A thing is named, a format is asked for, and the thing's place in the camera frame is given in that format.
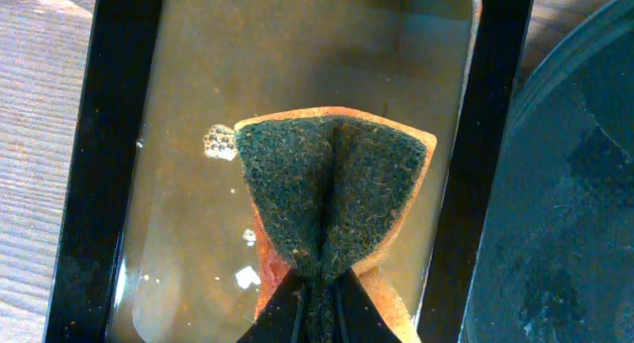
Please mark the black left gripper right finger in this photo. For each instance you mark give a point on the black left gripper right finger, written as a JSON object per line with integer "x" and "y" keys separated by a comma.
{"x": 356, "y": 318}

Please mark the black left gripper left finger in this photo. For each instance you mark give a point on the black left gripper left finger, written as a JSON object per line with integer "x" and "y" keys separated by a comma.
{"x": 283, "y": 318}

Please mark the black rectangular water tray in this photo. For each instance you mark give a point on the black rectangular water tray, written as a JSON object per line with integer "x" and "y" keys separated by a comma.
{"x": 157, "y": 240}

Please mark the green and orange sponge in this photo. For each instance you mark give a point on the green and orange sponge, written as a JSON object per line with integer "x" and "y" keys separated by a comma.
{"x": 330, "y": 189}

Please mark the round black tray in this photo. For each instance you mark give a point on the round black tray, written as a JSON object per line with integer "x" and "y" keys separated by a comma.
{"x": 555, "y": 259}

